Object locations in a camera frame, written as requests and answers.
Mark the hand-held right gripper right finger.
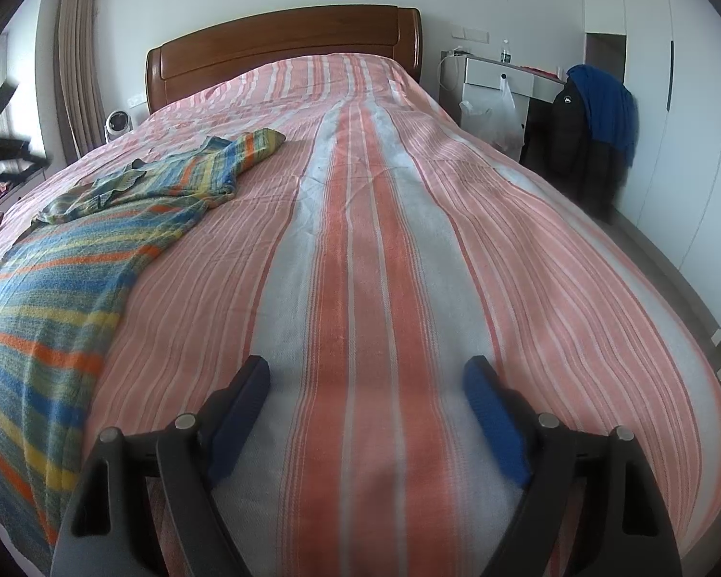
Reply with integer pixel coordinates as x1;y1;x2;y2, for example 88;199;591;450
462;354;683;577

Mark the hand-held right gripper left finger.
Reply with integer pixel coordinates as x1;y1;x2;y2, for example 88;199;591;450
49;354;271;577

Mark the striped knit sweater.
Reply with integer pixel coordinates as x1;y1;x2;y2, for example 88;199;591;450
0;128;287;577

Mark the brown curtain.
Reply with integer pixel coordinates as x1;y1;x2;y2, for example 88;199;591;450
56;0;106;163

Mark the white fan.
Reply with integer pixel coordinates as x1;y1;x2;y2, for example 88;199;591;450
104;109;134;144

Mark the bed with pink striped cover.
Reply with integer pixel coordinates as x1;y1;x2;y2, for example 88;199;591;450
0;53;721;577

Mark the wooden headboard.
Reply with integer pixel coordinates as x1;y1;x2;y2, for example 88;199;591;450
146;5;424;115

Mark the black jacket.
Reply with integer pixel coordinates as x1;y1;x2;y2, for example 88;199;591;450
520;81;622;220

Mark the clear plastic bag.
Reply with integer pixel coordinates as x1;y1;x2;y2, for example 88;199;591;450
460;75;526;154

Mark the blue garment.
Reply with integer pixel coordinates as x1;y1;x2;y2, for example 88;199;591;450
566;64;638;169

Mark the white desk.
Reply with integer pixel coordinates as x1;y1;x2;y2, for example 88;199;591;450
438;53;569;151

